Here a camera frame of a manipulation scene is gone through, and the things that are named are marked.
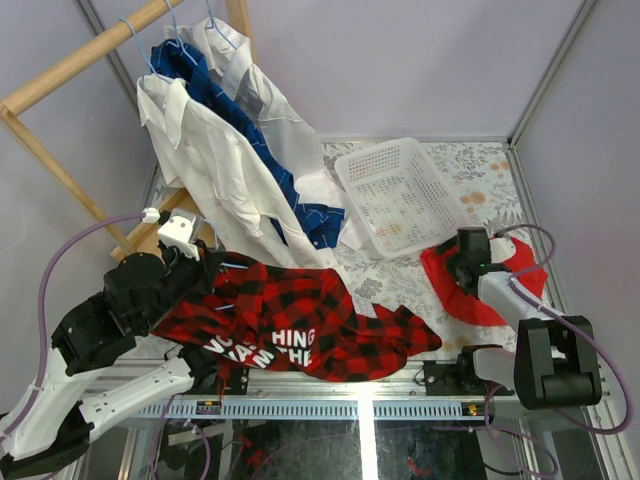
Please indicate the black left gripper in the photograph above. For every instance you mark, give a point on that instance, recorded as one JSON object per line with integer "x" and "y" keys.
{"x": 201, "y": 270}

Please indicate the red black plaid shirt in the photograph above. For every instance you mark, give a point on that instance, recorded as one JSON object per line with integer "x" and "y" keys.
{"x": 292, "y": 319}

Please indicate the light blue wire hanger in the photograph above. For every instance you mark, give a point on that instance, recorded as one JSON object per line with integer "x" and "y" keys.
{"x": 223, "y": 267}

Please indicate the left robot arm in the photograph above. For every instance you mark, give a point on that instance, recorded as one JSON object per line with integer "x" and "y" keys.
{"x": 137, "y": 295}

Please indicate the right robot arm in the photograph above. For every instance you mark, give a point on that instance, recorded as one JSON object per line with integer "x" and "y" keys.
{"x": 553, "y": 365}

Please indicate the white long-sleeve shirt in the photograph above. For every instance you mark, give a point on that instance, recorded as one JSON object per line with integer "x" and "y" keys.
{"x": 198, "y": 150}

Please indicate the blue hanger of white shirt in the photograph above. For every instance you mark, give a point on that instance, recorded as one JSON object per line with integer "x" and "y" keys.
{"x": 152, "y": 72}

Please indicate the white plastic basket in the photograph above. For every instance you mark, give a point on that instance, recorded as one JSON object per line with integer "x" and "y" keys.
{"x": 401, "y": 197}

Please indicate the wooden clothes rack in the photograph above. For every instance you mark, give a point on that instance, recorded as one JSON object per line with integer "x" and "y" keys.
{"x": 72, "y": 149}

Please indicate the floral table cover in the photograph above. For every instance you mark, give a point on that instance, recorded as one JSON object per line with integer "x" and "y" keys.
{"x": 387, "y": 269}

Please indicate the red cloth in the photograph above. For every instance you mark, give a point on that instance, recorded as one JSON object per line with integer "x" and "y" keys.
{"x": 490, "y": 303}

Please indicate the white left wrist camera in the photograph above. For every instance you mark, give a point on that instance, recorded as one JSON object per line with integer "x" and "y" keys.
{"x": 181, "y": 231}

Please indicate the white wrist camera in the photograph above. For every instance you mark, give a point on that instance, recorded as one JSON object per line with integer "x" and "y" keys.
{"x": 502, "y": 249}
{"x": 181, "y": 231}

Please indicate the aluminium rail frame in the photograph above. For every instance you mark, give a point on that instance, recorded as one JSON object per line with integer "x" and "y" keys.
{"x": 262, "y": 395}

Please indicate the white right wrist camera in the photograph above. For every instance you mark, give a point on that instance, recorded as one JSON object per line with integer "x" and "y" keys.
{"x": 502, "y": 249}

